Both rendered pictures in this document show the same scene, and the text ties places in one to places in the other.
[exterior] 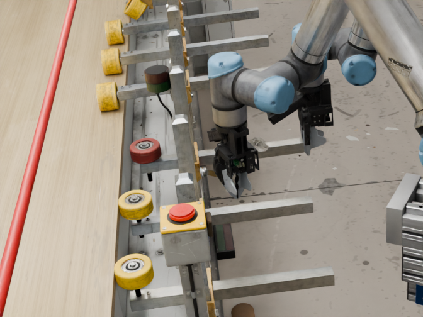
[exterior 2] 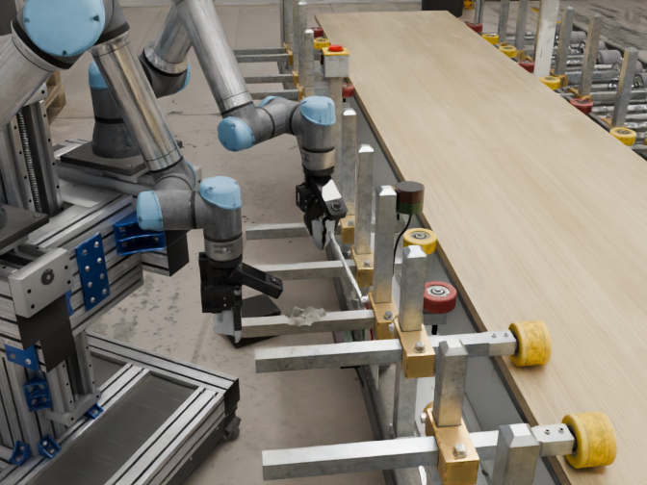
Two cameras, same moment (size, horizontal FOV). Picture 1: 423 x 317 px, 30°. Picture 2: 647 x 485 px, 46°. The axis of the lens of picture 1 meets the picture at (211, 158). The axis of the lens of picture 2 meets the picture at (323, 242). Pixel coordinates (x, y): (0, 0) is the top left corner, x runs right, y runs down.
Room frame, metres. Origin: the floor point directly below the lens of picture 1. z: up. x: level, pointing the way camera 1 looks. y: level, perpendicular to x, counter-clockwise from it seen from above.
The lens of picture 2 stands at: (3.12, -0.23, 1.75)
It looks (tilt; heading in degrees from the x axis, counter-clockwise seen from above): 28 degrees down; 173
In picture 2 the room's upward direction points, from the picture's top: straight up
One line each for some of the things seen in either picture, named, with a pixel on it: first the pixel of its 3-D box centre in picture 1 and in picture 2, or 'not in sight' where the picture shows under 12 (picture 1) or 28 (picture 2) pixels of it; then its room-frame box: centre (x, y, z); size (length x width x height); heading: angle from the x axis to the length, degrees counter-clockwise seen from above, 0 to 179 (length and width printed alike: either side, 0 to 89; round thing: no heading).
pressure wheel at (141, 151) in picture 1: (147, 161); (435, 311); (1.80, 0.17, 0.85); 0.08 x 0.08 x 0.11
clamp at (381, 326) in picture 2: (188, 163); (384, 313); (1.78, 0.06, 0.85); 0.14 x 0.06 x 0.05; 0
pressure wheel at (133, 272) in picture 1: (136, 284); not in sight; (1.30, 0.19, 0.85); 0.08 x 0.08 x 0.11
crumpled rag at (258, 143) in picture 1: (252, 142); (305, 313); (1.80, -0.11, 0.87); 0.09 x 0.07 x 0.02; 90
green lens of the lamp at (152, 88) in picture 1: (158, 83); (408, 203); (1.76, 0.11, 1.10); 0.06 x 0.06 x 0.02
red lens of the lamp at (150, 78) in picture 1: (157, 73); (409, 191); (1.76, 0.11, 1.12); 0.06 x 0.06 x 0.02
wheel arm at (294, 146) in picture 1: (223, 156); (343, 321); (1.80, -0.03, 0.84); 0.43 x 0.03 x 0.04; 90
